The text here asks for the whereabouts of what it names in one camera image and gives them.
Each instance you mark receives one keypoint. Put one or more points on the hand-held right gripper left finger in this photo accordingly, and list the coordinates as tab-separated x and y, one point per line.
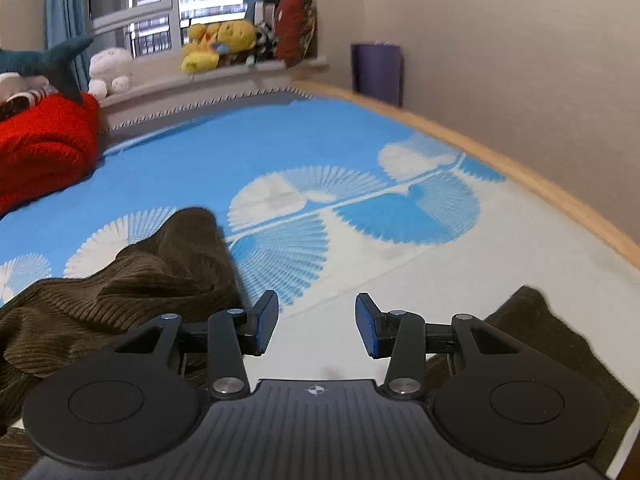
267	321

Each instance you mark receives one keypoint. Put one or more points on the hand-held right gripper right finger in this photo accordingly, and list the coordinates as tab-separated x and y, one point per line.
366	325

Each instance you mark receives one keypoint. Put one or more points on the blue white printed bed sheet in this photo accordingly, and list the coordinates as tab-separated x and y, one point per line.
210	160

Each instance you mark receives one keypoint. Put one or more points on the window sill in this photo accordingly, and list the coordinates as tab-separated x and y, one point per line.
210	82

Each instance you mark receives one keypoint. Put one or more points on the purple box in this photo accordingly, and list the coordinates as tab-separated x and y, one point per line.
377	72

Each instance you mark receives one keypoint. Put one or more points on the black white plush toy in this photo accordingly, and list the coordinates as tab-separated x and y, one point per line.
264	40

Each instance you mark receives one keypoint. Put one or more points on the yellow plush toy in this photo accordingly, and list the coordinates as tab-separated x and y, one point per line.
220	40

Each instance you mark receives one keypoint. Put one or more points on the red knitted blanket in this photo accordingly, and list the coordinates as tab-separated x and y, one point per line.
40	145

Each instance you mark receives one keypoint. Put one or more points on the red cushion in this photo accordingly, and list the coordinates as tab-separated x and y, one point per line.
295	25

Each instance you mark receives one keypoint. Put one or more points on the brown white plush toy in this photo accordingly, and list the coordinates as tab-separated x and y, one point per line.
22	95

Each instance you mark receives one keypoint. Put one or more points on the blue shark plush toy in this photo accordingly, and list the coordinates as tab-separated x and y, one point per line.
55	62

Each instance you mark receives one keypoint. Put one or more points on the window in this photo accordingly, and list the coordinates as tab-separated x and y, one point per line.
150	0

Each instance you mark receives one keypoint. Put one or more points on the wooden bed frame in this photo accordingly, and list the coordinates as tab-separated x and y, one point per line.
500	157

